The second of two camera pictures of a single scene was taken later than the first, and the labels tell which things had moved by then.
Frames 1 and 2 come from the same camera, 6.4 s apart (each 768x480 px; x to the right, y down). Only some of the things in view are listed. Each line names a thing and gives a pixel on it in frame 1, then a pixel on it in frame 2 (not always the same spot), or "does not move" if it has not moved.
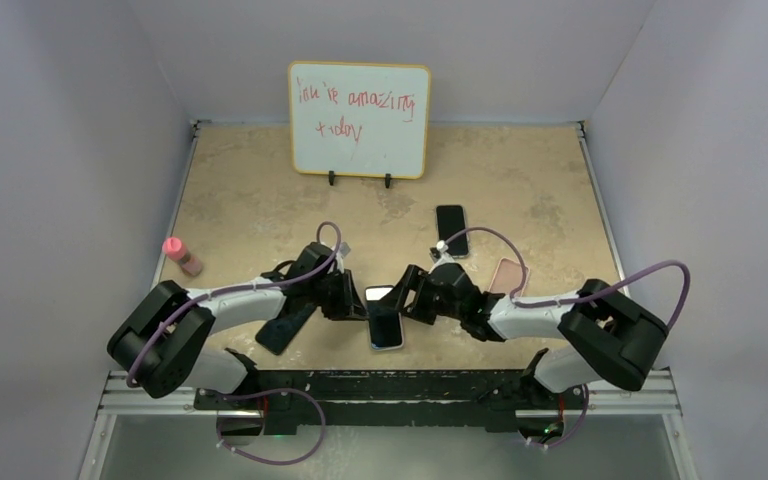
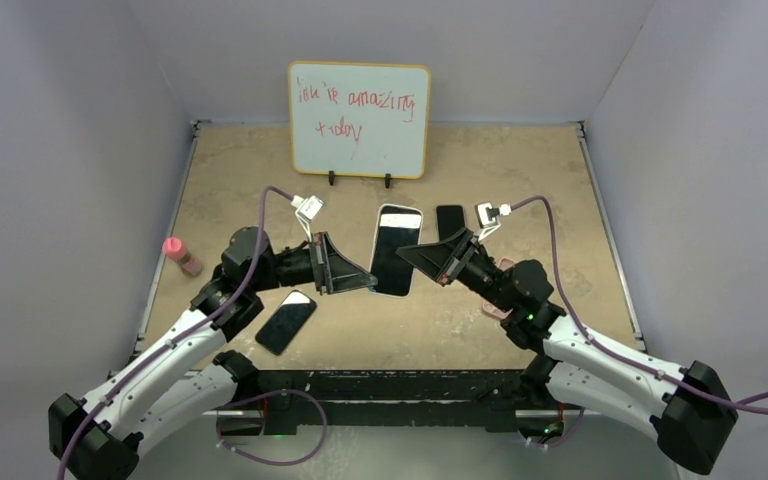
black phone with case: x=451 y=219 does not move
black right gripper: x=412 y=279 → x=443 y=261
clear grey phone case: x=386 y=323 → x=398 y=227
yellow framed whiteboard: x=360 y=119 does not move
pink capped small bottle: x=175 y=249 does not move
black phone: x=385 y=324 → x=396 y=229
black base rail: x=483 y=399 does not move
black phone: x=278 y=331 does not move
